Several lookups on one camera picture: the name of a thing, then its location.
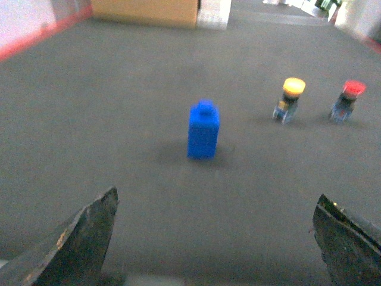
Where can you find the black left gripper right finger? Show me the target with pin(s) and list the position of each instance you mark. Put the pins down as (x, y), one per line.
(349, 244)

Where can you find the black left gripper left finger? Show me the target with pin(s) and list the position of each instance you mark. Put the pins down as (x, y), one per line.
(73, 253)

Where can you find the blue plastic block part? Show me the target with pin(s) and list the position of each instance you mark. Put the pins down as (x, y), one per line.
(203, 129)

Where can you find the red mushroom push button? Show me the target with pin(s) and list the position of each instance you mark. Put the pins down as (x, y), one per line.
(345, 104)

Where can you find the yellow mushroom push button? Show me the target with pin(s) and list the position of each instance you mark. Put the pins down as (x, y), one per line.
(285, 109)

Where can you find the large brown cardboard box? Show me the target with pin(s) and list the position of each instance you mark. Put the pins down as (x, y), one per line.
(177, 13)

